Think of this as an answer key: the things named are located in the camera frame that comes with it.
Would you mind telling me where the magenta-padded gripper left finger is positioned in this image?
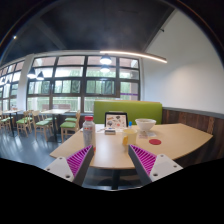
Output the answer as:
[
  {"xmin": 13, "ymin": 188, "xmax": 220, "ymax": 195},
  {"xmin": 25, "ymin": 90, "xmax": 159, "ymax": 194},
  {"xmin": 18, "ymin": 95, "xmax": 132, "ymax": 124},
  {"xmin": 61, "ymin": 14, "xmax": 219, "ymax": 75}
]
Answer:
[{"xmin": 44, "ymin": 144, "xmax": 95, "ymax": 187}]

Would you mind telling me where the group of green-seated wooden chairs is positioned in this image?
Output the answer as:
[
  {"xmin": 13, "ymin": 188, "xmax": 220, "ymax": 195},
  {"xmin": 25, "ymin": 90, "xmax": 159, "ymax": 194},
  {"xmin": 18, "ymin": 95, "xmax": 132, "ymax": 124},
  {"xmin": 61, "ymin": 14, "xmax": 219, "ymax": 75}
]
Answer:
[{"xmin": 0, "ymin": 109, "xmax": 82, "ymax": 143}]

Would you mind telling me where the cream mug with yellow handle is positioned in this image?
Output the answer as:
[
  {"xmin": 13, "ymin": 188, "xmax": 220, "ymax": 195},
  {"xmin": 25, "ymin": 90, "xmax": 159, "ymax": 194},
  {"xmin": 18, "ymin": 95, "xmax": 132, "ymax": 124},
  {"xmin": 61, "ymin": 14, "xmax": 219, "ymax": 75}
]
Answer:
[{"xmin": 121, "ymin": 128, "xmax": 138, "ymax": 148}]

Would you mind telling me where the flat round red coaster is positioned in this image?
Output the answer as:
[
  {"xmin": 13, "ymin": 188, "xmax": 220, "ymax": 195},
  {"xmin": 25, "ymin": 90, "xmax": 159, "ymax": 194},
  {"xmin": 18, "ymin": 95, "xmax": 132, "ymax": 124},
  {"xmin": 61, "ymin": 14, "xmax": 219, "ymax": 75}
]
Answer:
[{"xmin": 148, "ymin": 138, "xmax": 162, "ymax": 146}]

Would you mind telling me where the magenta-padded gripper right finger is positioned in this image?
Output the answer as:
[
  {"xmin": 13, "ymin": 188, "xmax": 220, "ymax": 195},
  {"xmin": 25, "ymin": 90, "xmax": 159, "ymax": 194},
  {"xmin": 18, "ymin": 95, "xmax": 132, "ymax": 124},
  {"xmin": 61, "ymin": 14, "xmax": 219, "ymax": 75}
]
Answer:
[{"xmin": 128, "ymin": 144, "xmax": 184, "ymax": 186}]

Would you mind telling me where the light wooden dining table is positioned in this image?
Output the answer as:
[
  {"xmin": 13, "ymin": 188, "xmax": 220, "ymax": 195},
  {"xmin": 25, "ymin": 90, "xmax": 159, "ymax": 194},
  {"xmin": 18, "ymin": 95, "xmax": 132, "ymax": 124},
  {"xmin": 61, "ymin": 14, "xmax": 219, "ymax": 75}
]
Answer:
[{"xmin": 39, "ymin": 108, "xmax": 71, "ymax": 141}]

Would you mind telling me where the red-capped clear drink bottle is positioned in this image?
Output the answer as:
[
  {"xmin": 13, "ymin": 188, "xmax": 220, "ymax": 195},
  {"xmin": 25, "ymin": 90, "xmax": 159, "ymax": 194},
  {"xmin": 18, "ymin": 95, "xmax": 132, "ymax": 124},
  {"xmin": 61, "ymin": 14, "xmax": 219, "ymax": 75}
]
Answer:
[{"xmin": 82, "ymin": 115, "xmax": 97, "ymax": 152}]

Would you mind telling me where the small dark box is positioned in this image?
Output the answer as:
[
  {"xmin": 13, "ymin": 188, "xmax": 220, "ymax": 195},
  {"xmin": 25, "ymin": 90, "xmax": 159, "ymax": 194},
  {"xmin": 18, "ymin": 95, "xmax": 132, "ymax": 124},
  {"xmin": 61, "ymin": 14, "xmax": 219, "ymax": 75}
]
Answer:
[{"xmin": 104, "ymin": 128, "xmax": 117, "ymax": 136}]

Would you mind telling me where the long curved light strip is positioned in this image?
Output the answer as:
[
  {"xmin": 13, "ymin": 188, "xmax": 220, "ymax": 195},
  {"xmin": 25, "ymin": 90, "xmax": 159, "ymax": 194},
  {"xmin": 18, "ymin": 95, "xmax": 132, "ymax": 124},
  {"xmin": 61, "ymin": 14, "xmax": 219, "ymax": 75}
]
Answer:
[{"xmin": 99, "ymin": 50, "xmax": 168, "ymax": 64}]

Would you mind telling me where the black-framed sticker picture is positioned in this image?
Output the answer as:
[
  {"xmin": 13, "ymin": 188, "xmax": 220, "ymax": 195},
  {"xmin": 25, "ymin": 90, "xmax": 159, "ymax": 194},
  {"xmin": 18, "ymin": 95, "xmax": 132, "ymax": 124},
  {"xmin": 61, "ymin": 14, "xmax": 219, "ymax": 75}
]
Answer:
[{"xmin": 104, "ymin": 111, "xmax": 129, "ymax": 129}]

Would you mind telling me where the large dark-framed window wall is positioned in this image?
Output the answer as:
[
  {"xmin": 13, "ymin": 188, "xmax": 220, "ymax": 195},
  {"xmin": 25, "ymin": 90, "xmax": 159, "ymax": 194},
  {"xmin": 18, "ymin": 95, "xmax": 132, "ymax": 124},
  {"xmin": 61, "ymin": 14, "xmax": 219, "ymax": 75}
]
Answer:
[{"xmin": 0, "ymin": 54, "xmax": 141, "ymax": 113}]

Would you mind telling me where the white ceramic bowl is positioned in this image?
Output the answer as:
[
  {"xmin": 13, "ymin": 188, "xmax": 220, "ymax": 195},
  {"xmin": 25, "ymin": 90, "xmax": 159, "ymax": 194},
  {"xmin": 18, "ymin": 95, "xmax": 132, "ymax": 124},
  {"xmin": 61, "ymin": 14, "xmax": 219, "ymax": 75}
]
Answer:
[{"xmin": 134, "ymin": 118, "xmax": 157, "ymax": 132}]

